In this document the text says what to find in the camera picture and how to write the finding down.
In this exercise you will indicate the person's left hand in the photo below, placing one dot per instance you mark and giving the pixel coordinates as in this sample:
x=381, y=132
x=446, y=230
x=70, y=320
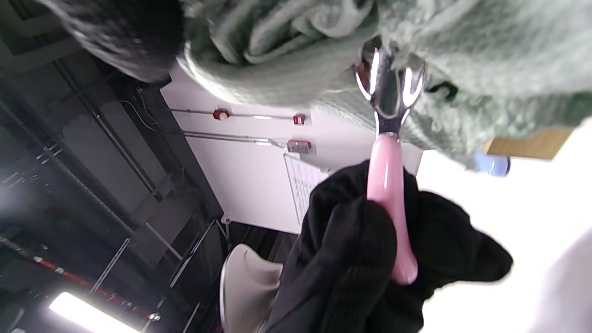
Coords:
x=125, y=32

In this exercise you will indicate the person's right hand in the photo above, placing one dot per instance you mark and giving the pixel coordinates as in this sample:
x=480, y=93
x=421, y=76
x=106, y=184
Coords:
x=342, y=259

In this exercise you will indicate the pink spoon compartment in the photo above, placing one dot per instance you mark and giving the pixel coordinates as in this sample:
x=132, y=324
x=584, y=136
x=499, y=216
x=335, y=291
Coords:
x=386, y=171

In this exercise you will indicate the green fish scale cleaning cloth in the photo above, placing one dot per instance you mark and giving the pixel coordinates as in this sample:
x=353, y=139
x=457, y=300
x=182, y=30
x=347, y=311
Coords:
x=286, y=46

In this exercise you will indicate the ceiling light panel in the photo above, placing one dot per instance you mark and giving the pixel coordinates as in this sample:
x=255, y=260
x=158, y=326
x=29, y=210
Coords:
x=88, y=314

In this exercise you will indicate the white wall chart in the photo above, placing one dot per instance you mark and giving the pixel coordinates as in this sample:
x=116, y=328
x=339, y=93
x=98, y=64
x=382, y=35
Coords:
x=305, y=185

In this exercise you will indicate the round red wall alarm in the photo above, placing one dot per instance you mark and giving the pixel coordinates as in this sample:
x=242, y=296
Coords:
x=222, y=114

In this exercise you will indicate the red wall alarm box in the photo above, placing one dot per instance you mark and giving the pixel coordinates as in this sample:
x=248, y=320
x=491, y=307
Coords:
x=299, y=119

